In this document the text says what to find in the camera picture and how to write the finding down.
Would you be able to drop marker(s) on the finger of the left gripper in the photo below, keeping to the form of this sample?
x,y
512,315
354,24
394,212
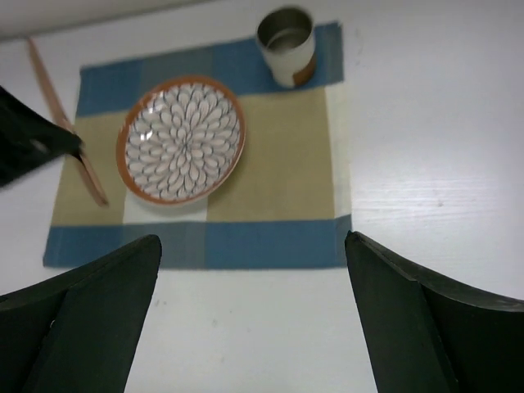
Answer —
x,y
29,141

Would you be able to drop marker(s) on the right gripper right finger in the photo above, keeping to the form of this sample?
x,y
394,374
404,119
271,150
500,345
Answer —
x,y
426,332

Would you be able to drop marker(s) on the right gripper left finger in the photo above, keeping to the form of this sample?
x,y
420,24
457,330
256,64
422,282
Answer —
x,y
79,331

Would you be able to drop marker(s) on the floral plate with orange rim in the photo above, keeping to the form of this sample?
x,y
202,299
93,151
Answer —
x,y
181,141

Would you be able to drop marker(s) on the blue beige checked placemat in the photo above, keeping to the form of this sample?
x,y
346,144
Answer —
x,y
286,205

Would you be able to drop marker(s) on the steel cup with brown base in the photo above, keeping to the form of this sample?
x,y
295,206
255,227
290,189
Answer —
x,y
286,40

